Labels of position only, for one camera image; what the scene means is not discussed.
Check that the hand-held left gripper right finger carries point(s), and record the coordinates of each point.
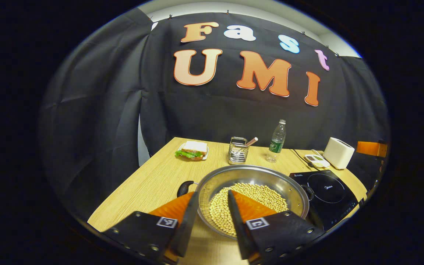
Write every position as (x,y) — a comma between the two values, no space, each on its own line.
(236,228)

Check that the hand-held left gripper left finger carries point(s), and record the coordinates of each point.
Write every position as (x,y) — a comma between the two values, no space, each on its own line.
(189,228)

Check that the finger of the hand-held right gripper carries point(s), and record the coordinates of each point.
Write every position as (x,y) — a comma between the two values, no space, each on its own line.
(370,148)

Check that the black induction cooktop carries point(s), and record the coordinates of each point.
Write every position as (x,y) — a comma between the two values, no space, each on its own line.
(329,191)

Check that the white toaster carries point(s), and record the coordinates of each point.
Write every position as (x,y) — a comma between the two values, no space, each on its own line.
(339,152)

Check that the large pile of soybeans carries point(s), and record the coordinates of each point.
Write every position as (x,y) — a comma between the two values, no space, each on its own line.
(260,195)

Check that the white divided dish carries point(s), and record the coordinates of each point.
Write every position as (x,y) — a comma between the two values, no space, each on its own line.
(322,163)

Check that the sandwich with lettuce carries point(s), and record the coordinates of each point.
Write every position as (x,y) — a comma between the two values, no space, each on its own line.
(194,148)

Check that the clear plastic water bottle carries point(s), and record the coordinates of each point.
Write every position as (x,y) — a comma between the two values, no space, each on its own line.
(276,145)

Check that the black backdrop cloth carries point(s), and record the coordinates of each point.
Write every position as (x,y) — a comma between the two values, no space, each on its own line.
(98,110)

